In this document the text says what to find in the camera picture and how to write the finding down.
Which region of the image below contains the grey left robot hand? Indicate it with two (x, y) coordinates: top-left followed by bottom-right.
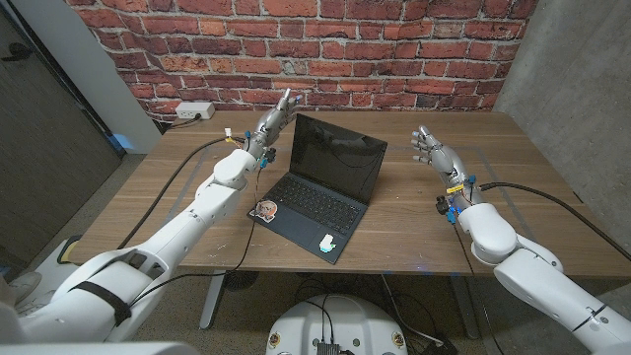
(245, 88), (303, 160)

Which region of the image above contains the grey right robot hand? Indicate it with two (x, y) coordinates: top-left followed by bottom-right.
(410, 124), (483, 211)

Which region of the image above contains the dark laptop with stickers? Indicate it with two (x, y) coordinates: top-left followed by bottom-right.
(247, 112), (388, 265)

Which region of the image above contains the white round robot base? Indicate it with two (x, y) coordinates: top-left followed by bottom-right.
(265, 294), (409, 355)

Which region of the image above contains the white power strip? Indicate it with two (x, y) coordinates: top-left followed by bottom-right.
(175, 102), (216, 120)

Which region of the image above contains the red brick print backdrop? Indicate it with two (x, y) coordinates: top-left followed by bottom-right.
(63, 0), (538, 122)

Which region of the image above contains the grey metal table leg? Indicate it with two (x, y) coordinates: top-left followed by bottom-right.
(449, 275), (480, 340)
(199, 269), (228, 330)

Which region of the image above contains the black round disc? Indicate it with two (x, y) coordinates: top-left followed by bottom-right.
(224, 269), (260, 292)

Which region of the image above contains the dark grey door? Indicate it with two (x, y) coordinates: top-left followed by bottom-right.
(0, 7), (124, 270)

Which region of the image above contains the yellow black-rimmed pad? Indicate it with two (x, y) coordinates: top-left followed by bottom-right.
(56, 235), (83, 265)

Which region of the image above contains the white robot torso edge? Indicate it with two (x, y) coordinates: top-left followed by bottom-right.
(0, 341), (201, 355)

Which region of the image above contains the white shoe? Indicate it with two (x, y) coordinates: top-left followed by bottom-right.
(7, 270), (43, 305)

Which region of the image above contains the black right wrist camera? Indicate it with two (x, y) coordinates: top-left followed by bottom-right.
(435, 195), (457, 224)

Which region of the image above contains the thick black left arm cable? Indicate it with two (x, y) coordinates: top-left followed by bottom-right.
(116, 136), (247, 250)

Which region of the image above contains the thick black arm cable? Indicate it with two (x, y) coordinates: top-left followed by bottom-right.
(116, 136), (247, 250)
(478, 180), (631, 262)

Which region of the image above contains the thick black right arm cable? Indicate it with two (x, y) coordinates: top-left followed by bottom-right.
(478, 180), (631, 262)

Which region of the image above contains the black power strip cord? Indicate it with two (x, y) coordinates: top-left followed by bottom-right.
(156, 113), (203, 134)

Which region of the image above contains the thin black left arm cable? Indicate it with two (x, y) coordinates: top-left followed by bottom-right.
(128, 165), (265, 307)

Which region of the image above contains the white floor cable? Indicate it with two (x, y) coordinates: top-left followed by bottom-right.
(380, 273), (445, 345)

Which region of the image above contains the thin black base cable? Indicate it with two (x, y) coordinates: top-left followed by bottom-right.
(303, 298), (337, 344)

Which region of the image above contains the black door handle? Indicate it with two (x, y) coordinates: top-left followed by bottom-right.
(1, 41), (35, 63)

